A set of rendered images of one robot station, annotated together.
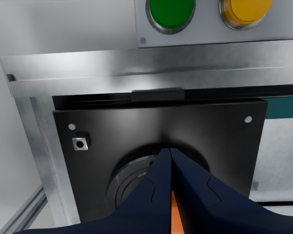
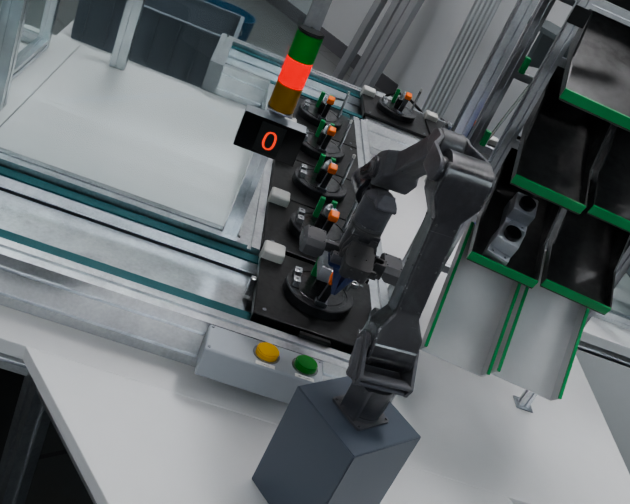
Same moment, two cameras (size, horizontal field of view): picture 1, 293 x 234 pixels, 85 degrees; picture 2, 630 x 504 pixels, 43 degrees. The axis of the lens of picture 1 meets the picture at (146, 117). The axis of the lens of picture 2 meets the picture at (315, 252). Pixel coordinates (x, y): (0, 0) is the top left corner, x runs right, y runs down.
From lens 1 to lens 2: 1.34 m
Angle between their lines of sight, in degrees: 44
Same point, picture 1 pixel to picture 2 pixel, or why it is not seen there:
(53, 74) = not seen: hidden behind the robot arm
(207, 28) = (285, 353)
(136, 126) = (328, 329)
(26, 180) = (421, 363)
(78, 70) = not seen: hidden behind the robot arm
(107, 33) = not seen: hidden behind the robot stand
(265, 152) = (222, 296)
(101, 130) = (349, 336)
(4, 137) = (433, 397)
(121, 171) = (341, 310)
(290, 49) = (238, 329)
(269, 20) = (252, 344)
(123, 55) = (331, 361)
